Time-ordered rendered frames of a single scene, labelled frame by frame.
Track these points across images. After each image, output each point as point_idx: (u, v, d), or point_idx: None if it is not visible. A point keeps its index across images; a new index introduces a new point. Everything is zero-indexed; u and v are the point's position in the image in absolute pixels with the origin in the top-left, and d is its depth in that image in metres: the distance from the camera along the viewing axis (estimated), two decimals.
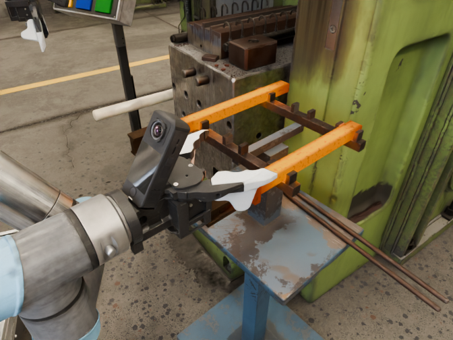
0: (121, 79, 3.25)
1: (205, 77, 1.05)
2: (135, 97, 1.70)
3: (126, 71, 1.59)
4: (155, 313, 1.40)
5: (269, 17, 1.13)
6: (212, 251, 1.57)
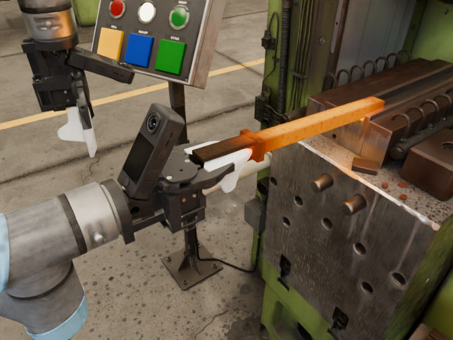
0: (143, 107, 2.84)
1: (361, 202, 0.64)
2: None
3: (183, 136, 1.18)
4: None
5: (445, 94, 0.72)
6: None
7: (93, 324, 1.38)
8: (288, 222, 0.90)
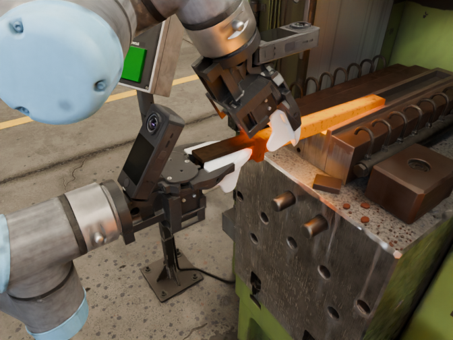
0: (131, 110, 2.79)
1: (322, 223, 0.59)
2: None
3: None
4: None
5: (416, 104, 0.67)
6: None
7: None
8: (257, 238, 0.85)
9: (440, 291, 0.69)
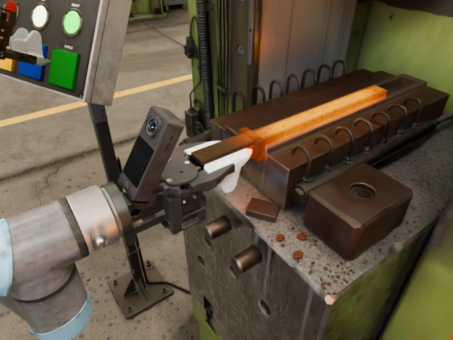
0: (113, 112, 2.71)
1: (255, 256, 0.51)
2: None
3: (109, 154, 1.05)
4: None
5: (371, 117, 0.59)
6: None
7: None
8: None
9: (399, 326, 0.62)
